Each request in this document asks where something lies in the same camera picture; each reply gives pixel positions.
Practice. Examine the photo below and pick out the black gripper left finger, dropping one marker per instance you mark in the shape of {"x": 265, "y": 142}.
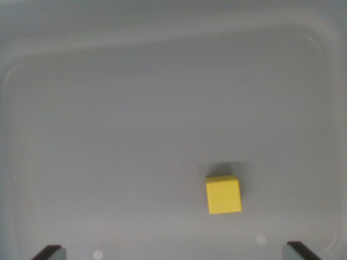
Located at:
{"x": 51, "y": 253}

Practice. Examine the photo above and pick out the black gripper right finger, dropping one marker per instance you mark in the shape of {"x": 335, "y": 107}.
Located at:
{"x": 298, "y": 252}

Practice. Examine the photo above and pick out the yellow cube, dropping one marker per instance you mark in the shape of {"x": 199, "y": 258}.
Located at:
{"x": 223, "y": 196}

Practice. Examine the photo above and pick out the grey plastic bin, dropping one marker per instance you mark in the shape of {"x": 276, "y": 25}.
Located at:
{"x": 135, "y": 122}

